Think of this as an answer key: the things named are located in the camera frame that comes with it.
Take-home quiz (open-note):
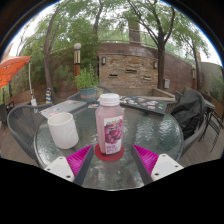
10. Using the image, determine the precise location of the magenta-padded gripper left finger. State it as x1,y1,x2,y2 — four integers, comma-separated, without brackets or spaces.
44,144,95,187

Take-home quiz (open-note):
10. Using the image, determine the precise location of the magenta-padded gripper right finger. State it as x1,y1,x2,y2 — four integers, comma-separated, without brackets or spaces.
130,143,184,186

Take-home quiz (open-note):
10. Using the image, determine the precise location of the purple juice bottle white cap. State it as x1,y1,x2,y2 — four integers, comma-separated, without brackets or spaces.
94,93,125,156

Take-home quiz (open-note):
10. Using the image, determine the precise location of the white ceramic cup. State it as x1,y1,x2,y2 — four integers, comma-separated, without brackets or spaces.
47,112,80,150

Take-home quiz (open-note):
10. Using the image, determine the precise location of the black backpack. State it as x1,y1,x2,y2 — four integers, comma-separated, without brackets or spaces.
170,88,208,140

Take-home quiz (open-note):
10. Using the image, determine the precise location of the dark laptop with stickers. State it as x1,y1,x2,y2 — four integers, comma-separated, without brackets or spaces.
119,95,170,116

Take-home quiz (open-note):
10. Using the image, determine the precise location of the blue yellow striped bollard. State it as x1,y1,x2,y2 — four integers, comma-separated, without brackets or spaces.
45,87,54,105

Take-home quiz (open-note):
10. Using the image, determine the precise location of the round dark patio table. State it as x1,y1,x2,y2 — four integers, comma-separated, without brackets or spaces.
203,99,217,116

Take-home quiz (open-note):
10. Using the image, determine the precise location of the potted green plant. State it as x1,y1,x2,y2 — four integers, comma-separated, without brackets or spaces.
73,64,100,104

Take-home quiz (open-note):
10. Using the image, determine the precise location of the large dark-trunk tree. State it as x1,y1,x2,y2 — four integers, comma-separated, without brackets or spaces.
124,0,179,90

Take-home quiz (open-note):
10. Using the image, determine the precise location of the thin-trunk tree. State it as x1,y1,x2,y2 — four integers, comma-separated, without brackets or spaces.
179,19,213,91

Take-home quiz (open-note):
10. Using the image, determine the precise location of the leaning grey-trunk tree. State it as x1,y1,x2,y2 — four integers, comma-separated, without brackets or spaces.
42,0,104,103

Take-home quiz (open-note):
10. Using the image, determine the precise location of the orange patio umbrella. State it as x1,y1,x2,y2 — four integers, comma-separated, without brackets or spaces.
0,55,38,107

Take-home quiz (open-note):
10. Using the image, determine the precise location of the striped globe lamp post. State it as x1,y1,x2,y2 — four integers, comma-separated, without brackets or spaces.
73,42,83,93
191,64,198,90

